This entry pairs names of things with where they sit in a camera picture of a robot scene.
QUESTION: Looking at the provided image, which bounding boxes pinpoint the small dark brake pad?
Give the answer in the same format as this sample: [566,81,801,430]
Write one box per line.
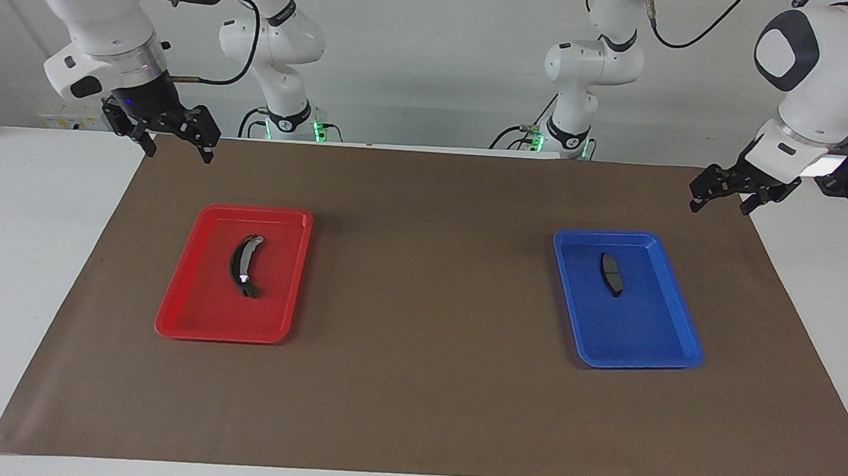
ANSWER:
[598,252,625,298]

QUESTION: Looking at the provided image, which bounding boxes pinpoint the curved dark brake shoe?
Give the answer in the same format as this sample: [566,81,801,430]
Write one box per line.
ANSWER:
[227,233,266,300]

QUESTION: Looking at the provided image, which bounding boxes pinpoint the blue plastic tray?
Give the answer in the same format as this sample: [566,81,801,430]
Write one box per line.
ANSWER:
[545,226,712,375]

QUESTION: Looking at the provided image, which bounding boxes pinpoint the red plastic tray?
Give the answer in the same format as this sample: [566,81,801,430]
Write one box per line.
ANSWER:
[154,200,315,347]

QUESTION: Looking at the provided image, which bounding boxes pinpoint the brown table mat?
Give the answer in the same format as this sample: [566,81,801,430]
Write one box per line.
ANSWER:
[0,124,848,476]

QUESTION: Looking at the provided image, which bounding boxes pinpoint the black right arm base cable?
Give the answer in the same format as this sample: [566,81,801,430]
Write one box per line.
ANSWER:
[237,105,270,141]

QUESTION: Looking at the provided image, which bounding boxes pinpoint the black arm base cable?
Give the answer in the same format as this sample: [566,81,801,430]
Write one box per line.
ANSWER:
[237,105,270,141]
[488,91,558,155]

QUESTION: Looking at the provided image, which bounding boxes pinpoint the black right arm gripper cable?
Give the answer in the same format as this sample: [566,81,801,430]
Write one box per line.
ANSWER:
[167,0,262,89]

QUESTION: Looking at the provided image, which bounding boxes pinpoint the black arm gripper cable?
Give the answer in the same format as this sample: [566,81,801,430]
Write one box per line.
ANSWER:
[640,0,750,54]
[167,0,262,89]

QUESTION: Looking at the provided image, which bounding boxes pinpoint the white wall socket box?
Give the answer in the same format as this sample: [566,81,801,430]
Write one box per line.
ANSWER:
[39,110,108,133]

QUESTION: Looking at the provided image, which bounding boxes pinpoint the black left arm gripper cable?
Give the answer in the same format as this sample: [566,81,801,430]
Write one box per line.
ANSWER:
[640,0,750,54]

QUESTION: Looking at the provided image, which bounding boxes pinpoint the black left arm base cable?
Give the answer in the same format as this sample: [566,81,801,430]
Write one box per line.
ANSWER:
[488,91,558,155]

